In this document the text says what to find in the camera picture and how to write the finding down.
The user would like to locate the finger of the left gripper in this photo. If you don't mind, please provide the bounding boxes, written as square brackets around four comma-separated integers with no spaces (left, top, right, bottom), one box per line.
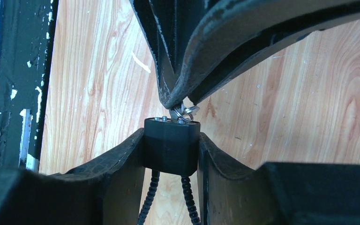
[188,29,313,104]
[130,0,360,109]

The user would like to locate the black cable with plug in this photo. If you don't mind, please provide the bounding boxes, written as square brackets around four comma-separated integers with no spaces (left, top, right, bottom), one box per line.
[136,117,202,225]

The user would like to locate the small keys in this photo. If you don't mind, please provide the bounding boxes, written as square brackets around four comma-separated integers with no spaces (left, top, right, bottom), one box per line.
[169,102,200,123]

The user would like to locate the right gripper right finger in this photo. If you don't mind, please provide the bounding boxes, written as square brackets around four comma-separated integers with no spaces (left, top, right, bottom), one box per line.
[197,133,277,225]

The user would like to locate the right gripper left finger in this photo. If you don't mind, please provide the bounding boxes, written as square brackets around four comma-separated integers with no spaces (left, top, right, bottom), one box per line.
[46,127,146,225]

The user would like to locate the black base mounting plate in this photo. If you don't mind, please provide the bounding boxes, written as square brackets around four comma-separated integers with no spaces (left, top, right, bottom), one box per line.
[0,0,59,172]

